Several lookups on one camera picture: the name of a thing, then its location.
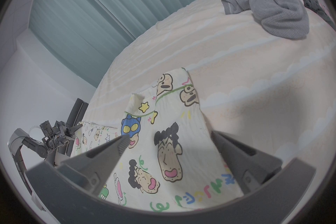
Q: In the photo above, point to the grey garment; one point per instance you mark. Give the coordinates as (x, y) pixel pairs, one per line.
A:
(275, 7)

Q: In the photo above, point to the blue-green curtain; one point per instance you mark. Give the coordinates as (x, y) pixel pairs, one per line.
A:
(105, 7)

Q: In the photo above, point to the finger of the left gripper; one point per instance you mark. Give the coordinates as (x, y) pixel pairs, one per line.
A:
(74, 129)

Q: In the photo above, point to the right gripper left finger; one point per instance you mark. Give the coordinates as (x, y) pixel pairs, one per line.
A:
(97, 162)

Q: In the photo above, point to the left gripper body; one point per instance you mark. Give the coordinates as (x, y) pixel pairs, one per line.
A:
(62, 131)

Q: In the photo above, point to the white printed pyjama top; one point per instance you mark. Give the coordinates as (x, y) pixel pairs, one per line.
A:
(168, 125)

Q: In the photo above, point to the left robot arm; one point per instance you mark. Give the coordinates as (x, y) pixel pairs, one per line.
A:
(18, 136)

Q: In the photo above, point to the bed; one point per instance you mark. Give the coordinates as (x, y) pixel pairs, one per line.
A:
(236, 60)

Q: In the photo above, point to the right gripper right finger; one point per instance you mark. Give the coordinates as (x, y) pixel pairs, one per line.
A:
(244, 161)

